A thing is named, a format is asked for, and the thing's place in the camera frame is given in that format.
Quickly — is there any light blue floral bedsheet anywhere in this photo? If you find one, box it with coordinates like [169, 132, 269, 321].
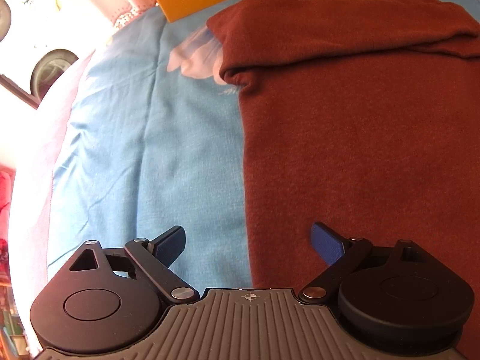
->
[46, 0, 259, 289]

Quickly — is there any white washing machine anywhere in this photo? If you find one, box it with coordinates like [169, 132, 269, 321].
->
[1, 0, 114, 108]

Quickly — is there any dark red knit sweater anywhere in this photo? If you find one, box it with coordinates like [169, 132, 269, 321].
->
[206, 0, 480, 357]

